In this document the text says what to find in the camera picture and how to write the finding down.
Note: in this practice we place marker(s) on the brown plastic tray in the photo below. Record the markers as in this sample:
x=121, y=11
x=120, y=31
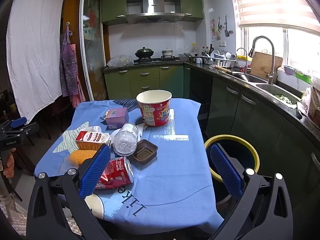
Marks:
x=145, y=152

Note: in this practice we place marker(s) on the steel range hood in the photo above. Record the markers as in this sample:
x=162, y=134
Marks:
x=153, y=5

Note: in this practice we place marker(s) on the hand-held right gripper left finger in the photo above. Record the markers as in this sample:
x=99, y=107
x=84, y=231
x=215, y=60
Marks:
x=95, y=172

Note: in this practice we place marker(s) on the steel sink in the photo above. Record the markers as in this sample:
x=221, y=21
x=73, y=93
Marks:
x=250, y=78

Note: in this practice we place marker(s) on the white pill bottle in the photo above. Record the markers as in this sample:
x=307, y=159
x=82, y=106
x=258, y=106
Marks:
x=93, y=129

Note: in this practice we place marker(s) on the wooden rolling pin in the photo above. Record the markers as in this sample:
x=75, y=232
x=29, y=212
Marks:
x=222, y=69

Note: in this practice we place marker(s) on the plastic bag with jar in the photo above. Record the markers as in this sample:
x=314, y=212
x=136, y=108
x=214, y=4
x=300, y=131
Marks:
x=313, y=105

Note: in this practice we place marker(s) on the dark green sink cabinets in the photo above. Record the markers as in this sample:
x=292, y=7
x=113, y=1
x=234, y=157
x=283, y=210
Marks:
x=250, y=120

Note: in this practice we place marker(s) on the clear plastic bag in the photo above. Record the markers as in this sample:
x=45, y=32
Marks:
x=120, y=61

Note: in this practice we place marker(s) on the hanging kitchen utensil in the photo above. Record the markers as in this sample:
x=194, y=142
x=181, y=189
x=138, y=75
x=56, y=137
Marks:
x=218, y=30

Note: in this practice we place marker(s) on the white wall outlet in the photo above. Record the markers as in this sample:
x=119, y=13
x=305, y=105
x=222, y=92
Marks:
x=222, y=43

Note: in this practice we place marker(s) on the purple checked apron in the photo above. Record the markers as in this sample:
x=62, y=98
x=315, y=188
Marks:
x=68, y=67

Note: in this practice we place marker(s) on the yellow oil bottle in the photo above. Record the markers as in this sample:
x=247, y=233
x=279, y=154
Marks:
x=193, y=49

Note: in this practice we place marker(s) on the clear plastic bottle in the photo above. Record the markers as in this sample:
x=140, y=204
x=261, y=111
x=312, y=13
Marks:
x=125, y=140

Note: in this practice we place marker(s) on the orange and white carton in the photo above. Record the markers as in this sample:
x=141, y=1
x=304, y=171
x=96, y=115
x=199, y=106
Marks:
x=90, y=140

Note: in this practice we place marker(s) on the small steel faucet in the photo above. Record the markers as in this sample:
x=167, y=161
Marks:
x=246, y=60

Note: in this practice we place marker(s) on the purple plastic basket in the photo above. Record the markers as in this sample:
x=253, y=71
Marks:
x=289, y=70

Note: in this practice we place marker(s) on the hanging black spatula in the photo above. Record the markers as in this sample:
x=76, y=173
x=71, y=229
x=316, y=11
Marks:
x=226, y=32

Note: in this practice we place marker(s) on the red paper bucket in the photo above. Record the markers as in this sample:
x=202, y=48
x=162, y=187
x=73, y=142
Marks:
x=155, y=112

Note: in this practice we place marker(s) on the person's left hand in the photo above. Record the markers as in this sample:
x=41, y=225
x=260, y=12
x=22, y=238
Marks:
x=10, y=166

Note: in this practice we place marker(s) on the black wok with lid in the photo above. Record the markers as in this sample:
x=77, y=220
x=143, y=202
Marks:
x=144, y=53

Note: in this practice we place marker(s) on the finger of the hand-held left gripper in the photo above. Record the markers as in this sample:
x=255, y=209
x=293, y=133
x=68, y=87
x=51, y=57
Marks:
x=18, y=121
x=28, y=130

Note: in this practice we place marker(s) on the window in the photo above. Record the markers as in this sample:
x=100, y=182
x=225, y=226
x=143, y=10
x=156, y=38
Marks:
x=300, y=47

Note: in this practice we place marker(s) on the yellow rimmed trash bin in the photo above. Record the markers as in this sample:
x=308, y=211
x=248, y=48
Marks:
x=231, y=137

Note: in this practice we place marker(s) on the glass sliding door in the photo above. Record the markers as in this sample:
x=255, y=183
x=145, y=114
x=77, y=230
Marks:
x=93, y=45

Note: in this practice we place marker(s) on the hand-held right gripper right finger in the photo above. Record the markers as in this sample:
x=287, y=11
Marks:
x=226, y=170

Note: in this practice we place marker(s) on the grey patterned cloth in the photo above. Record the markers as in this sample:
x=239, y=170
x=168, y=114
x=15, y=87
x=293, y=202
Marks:
x=10, y=210

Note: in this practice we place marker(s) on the purple box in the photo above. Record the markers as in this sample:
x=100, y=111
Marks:
x=116, y=118

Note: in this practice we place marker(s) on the blue printed tablecloth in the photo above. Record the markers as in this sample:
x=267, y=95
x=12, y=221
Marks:
x=170, y=167

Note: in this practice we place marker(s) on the white hanging sheet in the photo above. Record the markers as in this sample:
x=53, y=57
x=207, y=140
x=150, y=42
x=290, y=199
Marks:
x=35, y=55

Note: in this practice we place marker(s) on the green lower cabinets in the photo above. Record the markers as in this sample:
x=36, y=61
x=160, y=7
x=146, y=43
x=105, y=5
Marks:
x=143, y=82

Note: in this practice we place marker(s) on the crushed red soda can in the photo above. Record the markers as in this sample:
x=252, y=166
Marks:
x=117, y=172

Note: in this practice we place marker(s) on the striped window blind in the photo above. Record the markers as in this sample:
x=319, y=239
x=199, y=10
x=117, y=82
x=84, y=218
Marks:
x=270, y=2

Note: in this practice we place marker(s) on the white cooking pot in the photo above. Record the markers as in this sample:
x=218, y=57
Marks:
x=167, y=53

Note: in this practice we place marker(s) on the black gas stove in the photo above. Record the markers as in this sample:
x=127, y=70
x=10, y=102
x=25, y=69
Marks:
x=155, y=60

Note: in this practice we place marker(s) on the white mug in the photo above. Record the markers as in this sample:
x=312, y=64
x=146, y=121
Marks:
x=199, y=60

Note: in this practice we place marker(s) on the orange corn-shaped object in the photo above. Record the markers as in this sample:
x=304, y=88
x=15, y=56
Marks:
x=82, y=155

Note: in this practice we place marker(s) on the pink wall decoration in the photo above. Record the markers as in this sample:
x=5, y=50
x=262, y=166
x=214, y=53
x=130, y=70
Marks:
x=213, y=28

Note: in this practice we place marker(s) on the green upper cabinets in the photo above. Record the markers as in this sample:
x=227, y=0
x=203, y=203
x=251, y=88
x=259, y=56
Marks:
x=112, y=5

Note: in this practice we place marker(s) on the green plastic tray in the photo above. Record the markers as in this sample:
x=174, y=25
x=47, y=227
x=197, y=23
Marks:
x=303, y=78

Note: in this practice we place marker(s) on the yellow cloth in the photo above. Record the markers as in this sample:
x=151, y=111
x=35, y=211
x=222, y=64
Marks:
x=243, y=57

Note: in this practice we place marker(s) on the wooden cutting board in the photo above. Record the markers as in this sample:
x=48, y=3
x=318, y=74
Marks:
x=262, y=65

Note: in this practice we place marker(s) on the white dish rack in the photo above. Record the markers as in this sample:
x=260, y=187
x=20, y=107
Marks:
x=220, y=61

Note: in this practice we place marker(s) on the tall steel faucet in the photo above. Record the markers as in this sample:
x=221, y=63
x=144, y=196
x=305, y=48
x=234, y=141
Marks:
x=271, y=62

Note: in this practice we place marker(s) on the group of sauce bottles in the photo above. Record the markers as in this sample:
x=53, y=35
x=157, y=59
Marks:
x=208, y=50

